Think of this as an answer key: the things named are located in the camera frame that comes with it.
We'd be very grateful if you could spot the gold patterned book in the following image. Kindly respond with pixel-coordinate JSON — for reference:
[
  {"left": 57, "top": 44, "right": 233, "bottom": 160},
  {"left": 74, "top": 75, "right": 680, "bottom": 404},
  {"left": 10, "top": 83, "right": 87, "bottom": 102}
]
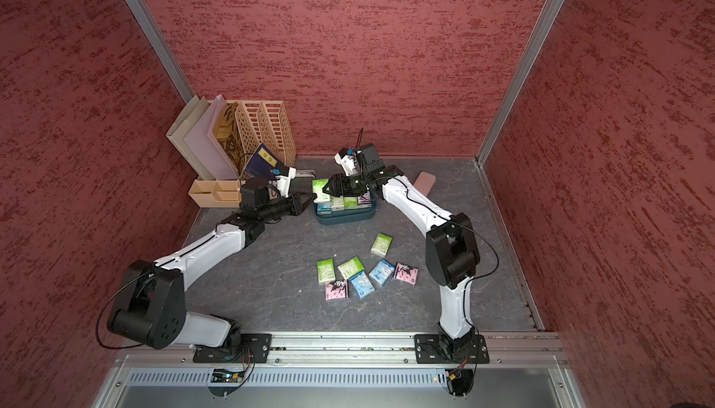
[{"left": 213, "top": 103, "right": 246, "bottom": 175}]

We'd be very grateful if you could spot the navy blue book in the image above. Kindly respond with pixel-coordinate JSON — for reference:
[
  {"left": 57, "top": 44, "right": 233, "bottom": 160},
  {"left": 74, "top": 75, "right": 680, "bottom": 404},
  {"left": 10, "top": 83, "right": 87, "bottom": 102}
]
[{"left": 243, "top": 144, "right": 284, "bottom": 181}]

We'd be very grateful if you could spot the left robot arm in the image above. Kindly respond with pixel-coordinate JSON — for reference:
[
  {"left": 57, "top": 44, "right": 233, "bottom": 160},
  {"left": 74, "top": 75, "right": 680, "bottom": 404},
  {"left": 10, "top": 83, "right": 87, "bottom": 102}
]
[{"left": 102, "top": 178, "right": 316, "bottom": 363}]

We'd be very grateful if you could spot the beige folder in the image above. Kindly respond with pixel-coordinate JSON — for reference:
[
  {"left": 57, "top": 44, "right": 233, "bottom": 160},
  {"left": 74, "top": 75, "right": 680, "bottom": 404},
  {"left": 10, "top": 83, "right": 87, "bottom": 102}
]
[{"left": 166, "top": 94, "right": 216, "bottom": 181}]

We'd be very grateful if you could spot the pink tissue pack top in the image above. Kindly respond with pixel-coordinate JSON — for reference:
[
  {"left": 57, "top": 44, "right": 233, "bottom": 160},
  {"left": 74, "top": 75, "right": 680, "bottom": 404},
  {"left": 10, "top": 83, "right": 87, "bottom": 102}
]
[{"left": 357, "top": 192, "right": 372, "bottom": 208}]

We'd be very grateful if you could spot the teal storage box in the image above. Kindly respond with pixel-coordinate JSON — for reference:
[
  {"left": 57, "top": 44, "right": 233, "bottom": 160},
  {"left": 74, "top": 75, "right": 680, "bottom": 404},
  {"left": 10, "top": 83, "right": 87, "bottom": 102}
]
[{"left": 314, "top": 193, "right": 377, "bottom": 226}]

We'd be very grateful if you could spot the green tissue pack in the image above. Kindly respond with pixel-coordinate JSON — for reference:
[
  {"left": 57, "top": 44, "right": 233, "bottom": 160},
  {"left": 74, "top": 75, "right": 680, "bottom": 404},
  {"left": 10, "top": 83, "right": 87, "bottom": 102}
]
[
  {"left": 331, "top": 197, "right": 344, "bottom": 212},
  {"left": 317, "top": 259, "right": 336, "bottom": 284},
  {"left": 312, "top": 179, "right": 331, "bottom": 204},
  {"left": 338, "top": 256, "right": 364, "bottom": 280},
  {"left": 371, "top": 233, "right": 393, "bottom": 258},
  {"left": 344, "top": 197, "right": 359, "bottom": 210}
]

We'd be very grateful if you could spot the beige file organizer rack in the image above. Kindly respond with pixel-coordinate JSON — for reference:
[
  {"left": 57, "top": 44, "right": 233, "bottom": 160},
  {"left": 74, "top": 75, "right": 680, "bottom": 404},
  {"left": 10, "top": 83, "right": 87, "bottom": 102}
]
[{"left": 189, "top": 99, "right": 296, "bottom": 208}]

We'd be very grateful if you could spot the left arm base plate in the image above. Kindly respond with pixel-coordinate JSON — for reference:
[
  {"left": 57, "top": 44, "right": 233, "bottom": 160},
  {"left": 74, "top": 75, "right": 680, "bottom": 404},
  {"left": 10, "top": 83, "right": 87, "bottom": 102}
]
[{"left": 193, "top": 333, "right": 272, "bottom": 365}]

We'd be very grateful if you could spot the pink tissue pack right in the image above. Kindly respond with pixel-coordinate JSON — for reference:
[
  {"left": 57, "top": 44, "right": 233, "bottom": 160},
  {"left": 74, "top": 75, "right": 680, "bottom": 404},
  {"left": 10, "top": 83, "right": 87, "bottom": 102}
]
[{"left": 393, "top": 262, "right": 419, "bottom": 286}]

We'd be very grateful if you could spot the corner aluminium profile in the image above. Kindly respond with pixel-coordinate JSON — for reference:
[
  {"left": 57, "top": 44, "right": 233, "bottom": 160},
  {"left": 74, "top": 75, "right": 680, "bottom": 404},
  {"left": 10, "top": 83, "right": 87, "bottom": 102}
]
[
  {"left": 124, "top": 0, "right": 195, "bottom": 102},
  {"left": 477, "top": 0, "right": 565, "bottom": 169}
]

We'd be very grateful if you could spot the blue tissue pack bottom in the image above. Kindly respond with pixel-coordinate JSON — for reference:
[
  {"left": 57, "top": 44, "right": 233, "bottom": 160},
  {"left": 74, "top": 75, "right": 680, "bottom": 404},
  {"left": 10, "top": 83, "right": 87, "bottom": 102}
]
[{"left": 349, "top": 271, "right": 374, "bottom": 300}]

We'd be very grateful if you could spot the pink tissue pack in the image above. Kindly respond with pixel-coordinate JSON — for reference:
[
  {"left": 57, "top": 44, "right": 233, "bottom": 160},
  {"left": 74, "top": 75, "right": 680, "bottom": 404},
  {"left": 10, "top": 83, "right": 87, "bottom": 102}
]
[
  {"left": 357, "top": 192, "right": 372, "bottom": 208},
  {"left": 393, "top": 262, "right": 419, "bottom": 286},
  {"left": 325, "top": 280, "right": 349, "bottom": 302}
]

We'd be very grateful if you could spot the pink case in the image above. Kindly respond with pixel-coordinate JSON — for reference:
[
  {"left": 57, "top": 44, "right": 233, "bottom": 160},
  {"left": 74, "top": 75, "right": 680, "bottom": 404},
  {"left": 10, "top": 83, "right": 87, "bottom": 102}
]
[{"left": 413, "top": 171, "right": 437, "bottom": 197}]

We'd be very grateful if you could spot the aluminium front rail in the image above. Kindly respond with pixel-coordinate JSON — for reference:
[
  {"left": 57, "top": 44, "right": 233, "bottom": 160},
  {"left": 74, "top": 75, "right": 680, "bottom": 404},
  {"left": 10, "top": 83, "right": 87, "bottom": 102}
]
[{"left": 111, "top": 331, "right": 572, "bottom": 369}]

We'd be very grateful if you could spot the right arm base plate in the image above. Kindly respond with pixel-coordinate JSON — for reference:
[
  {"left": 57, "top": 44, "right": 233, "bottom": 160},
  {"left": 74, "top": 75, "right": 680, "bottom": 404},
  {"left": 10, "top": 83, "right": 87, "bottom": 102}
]
[{"left": 414, "top": 334, "right": 491, "bottom": 364}]

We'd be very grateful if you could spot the green tissue pack top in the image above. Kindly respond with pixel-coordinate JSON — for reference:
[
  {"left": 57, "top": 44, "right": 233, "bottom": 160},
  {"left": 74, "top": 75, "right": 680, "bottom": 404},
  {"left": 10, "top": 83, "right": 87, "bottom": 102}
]
[{"left": 331, "top": 197, "right": 344, "bottom": 212}]

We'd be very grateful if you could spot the pink tissue pack bottom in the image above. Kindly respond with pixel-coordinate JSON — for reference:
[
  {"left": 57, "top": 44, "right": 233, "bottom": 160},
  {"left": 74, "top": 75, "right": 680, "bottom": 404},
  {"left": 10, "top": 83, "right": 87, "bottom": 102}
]
[{"left": 325, "top": 280, "right": 349, "bottom": 302}]

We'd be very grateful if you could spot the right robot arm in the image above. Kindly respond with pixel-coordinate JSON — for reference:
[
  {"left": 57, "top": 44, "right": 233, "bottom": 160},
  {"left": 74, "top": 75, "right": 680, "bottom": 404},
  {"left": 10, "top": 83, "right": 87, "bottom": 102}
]
[{"left": 323, "top": 144, "right": 483, "bottom": 363}]

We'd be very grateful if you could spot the blue tissue pack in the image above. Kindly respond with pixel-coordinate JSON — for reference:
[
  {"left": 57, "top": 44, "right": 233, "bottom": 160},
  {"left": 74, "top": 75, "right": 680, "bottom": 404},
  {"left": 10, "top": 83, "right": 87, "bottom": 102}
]
[
  {"left": 349, "top": 271, "right": 374, "bottom": 300},
  {"left": 316, "top": 201, "right": 333, "bottom": 214},
  {"left": 369, "top": 259, "right": 395, "bottom": 287}
]

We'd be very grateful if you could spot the pink folder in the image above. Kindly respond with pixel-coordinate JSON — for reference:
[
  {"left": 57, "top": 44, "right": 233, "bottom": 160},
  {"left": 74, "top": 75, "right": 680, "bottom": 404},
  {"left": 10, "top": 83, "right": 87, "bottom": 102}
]
[{"left": 184, "top": 95, "right": 238, "bottom": 180}]

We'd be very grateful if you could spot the right corner aluminium profile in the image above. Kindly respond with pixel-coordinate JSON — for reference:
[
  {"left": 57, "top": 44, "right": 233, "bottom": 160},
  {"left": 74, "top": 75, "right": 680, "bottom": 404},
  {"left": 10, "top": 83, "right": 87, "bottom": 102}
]
[{"left": 477, "top": 0, "right": 565, "bottom": 169}]

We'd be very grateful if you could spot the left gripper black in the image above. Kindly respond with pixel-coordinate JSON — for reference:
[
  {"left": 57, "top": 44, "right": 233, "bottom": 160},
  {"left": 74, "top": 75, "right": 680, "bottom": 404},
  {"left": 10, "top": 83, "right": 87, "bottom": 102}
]
[{"left": 259, "top": 189, "right": 317, "bottom": 222}]

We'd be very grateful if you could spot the left circuit board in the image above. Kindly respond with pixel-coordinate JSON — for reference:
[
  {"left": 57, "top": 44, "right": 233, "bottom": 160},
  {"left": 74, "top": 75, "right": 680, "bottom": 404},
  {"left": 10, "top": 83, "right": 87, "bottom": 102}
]
[{"left": 210, "top": 368, "right": 247, "bottom": 384}]

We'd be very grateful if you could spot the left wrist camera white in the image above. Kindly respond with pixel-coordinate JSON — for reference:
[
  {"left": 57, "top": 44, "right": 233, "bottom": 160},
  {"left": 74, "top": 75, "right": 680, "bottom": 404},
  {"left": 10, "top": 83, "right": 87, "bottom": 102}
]
[{"left": 274, "top": 166, "right": 297, "bottom": 198}]

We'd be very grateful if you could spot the left corner aluminium profile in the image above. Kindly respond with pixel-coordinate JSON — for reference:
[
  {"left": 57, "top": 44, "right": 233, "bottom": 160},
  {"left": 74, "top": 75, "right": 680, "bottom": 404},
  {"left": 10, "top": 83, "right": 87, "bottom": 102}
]
[{"left": 124, "top": 0, "right": 195, "bottom": 102}]

